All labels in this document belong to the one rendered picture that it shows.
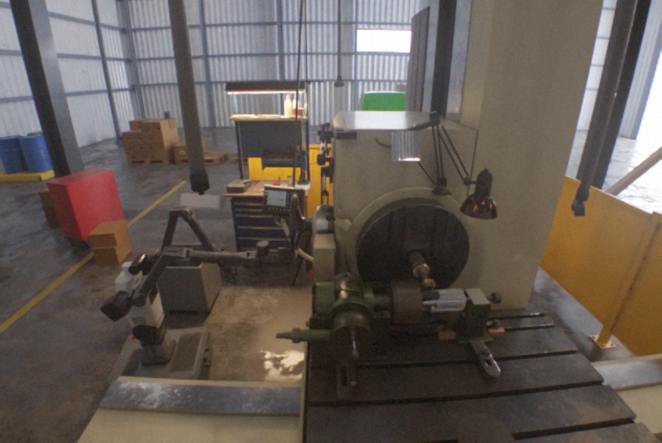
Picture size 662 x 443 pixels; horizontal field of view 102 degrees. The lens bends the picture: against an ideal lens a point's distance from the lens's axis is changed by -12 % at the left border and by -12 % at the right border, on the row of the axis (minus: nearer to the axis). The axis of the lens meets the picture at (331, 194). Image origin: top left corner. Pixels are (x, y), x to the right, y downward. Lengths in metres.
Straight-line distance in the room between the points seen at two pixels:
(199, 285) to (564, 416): 2.67
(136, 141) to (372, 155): 8.45
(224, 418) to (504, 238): 1.63
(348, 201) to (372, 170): 0.19
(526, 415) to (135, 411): 1.65
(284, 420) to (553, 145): 1.79
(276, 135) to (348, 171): 2.25
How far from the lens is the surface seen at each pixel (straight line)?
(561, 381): 1.63
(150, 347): 2.59
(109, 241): 4.47
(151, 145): 9.26
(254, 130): 3.66
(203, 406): 1.72
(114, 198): 5.25
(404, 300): 1.32
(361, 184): 1.46
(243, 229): 3.55
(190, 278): 3.05
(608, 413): 1.63
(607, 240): 3.45
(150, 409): 1.81
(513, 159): 1.68
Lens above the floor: 2.10
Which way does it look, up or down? 21 degrees down
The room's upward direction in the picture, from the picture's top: straight up
